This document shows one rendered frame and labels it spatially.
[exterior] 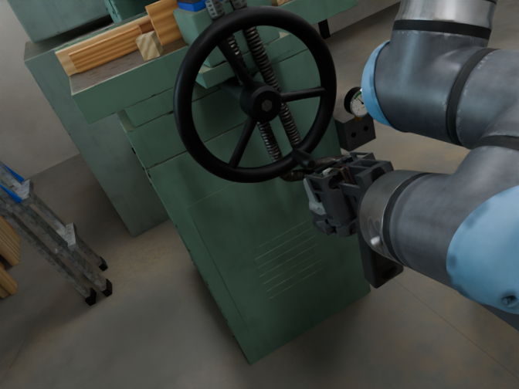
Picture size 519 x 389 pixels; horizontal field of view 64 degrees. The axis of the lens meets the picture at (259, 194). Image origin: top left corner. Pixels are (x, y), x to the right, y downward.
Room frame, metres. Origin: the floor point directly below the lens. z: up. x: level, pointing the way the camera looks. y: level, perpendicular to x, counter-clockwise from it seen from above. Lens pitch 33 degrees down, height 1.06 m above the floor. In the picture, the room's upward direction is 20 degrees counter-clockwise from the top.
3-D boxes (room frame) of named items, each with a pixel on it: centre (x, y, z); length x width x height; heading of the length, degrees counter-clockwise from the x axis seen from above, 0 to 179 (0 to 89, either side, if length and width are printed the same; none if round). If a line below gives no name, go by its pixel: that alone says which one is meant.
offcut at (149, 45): (0.82, 0.10, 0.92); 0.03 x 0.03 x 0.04; 79
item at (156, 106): (0.92, 0.01, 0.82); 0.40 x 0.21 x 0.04; 104
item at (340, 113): (0.90, -0.26, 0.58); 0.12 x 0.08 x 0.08; 14
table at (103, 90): (0.88, -0.03, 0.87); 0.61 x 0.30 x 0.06; 104
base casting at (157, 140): (1.10, 0.05, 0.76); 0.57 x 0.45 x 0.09; 14
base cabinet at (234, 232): (1.10, 0.05, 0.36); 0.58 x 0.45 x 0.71; 14
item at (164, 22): (0.92, -0.02, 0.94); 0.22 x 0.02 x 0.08; 104
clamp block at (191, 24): (0.80, -0.05, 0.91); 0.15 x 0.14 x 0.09; 104
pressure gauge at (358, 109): (0.83, -0.28, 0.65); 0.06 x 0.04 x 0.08; 104
